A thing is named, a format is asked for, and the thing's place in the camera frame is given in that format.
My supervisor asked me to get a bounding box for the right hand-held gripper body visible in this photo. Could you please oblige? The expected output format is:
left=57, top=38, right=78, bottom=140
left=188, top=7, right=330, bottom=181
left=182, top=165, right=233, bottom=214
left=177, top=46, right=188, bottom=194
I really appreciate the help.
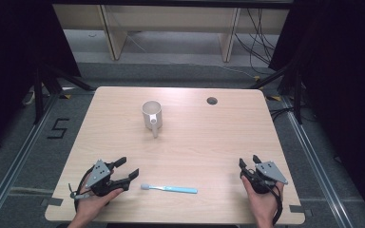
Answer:
left=240, top=161, right=289, bottom=195

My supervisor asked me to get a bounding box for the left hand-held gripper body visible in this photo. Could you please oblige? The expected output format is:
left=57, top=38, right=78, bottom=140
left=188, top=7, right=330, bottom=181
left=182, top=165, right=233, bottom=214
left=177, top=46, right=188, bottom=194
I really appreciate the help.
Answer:
left=84, top=159, right=131, bottom=198

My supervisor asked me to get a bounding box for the blue toothbrush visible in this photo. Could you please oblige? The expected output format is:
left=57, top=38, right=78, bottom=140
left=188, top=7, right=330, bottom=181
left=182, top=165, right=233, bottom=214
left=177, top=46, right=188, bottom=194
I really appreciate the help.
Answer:
left=140, top=182, right=199, bottom=195

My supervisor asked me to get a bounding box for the white cup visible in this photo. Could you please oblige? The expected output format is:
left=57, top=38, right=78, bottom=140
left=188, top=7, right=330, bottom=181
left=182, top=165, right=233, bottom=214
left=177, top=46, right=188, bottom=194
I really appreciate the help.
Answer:
left=141, top=100, right=163, bottom=140

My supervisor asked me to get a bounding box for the person's left hand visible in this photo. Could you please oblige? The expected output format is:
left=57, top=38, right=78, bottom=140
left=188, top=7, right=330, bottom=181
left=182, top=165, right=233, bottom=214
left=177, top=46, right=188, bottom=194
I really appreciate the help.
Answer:
left=74, top=170, right=125, bottom=222

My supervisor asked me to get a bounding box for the person's right hand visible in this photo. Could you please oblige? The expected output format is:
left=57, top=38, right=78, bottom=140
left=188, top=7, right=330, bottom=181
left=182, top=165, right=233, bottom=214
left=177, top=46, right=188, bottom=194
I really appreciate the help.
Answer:
left=240, top=175, right=285, bottom=223

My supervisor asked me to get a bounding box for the grey tape patch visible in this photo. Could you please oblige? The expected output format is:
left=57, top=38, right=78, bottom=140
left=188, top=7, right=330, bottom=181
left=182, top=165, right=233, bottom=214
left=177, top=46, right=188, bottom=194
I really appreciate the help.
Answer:
left=40, top=197, right=65, bottom=207
left=289, top=204, right=314, bottom=219

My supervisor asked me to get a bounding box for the black metal stand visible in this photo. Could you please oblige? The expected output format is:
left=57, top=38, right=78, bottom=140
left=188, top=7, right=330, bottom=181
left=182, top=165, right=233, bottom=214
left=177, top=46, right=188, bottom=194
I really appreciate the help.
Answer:
left=249, top=62, right=304, bottom=125
left=32, top=62, right=97, bottom=125

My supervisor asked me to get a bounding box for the black curtain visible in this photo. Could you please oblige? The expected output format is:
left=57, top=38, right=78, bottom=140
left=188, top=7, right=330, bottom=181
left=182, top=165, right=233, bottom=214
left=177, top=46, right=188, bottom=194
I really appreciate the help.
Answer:
left=267, top=0, right=365, bottom=228
left=0, top=0, right=82, bottom=160

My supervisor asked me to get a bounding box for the light wooden shelf unit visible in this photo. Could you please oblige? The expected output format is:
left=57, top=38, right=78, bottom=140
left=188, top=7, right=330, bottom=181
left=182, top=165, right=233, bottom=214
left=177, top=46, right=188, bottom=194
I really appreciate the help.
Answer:
left=51, top=4, right=291, bottom=63

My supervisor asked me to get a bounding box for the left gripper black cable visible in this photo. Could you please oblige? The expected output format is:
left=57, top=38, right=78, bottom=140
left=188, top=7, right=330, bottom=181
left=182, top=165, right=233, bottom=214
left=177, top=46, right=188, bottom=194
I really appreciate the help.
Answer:
left=67, top=172, right=91, bottom=214

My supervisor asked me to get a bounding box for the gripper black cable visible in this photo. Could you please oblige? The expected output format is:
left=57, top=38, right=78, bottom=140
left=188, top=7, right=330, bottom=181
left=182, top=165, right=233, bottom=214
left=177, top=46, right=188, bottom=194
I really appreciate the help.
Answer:
left=264, top=182, right=284, bottom=226
left=67, top=172, right=91, bottom=214

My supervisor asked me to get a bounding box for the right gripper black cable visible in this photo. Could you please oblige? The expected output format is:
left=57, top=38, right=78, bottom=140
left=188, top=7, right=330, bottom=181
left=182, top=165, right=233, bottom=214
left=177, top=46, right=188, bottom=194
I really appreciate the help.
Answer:
left=264, top=182, right=284, bottom=226

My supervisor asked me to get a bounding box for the metal floor rail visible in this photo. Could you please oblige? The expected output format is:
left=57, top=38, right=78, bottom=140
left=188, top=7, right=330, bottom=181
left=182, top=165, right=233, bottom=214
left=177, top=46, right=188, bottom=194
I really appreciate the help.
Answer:
left=0, top=92, right=60, bottom=228
left=279, top=94, right=354, bottom=228

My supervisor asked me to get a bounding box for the black floor cable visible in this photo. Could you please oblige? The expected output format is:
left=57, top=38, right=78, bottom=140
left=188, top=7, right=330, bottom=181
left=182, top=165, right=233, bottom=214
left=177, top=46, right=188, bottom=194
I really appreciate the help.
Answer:
left=268, top=106, right=318, bottom=124

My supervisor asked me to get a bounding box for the thick white cable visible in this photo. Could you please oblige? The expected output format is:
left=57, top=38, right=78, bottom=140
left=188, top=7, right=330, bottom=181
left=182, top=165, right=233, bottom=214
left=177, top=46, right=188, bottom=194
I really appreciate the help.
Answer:
left=21, top=89, right=36, bottom=106

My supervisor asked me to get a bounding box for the bundle of black cables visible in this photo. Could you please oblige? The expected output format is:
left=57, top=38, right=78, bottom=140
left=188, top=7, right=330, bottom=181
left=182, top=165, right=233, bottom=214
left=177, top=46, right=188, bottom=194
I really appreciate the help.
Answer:
left=233, top=8, right=278, bottom=76

